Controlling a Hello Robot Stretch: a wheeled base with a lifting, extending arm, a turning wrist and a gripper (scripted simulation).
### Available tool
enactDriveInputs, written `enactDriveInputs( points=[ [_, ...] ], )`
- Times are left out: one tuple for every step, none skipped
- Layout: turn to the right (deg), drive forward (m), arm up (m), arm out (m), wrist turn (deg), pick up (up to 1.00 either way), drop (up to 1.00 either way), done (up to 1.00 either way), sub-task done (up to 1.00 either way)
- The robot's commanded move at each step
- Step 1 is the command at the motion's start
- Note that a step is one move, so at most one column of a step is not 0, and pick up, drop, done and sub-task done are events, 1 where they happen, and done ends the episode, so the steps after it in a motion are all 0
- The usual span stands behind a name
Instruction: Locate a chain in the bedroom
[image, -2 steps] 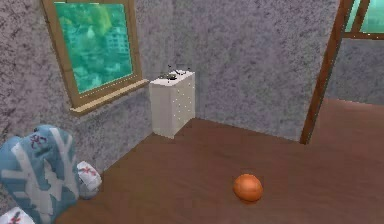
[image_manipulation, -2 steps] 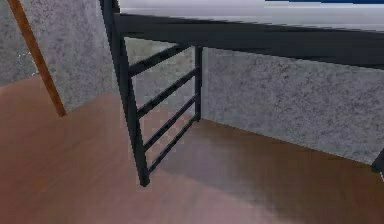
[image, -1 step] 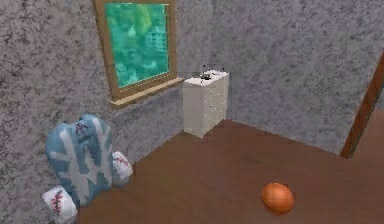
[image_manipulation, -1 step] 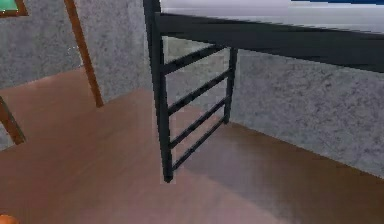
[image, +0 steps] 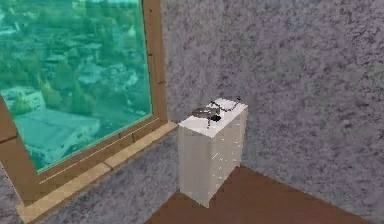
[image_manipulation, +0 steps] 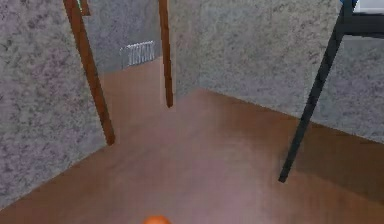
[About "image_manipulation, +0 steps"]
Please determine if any orange ball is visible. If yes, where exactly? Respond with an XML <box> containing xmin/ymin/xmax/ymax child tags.
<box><xmin>142</xmin><ymin>214</ymin><xmax>173</xmax><ymax>224</ymax></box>

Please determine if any black metal table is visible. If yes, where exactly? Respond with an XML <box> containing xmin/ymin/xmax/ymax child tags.
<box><xmin>278</xmin><ymin>0</ymin><xmax>384</xmax><ymax>184</ymax></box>

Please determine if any brown wooden door frame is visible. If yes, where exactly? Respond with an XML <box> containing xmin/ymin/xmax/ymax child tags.
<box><xmin>62</xmin><ymin>0</ymin><xmax>175</xmax><ymax>147</ymax></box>

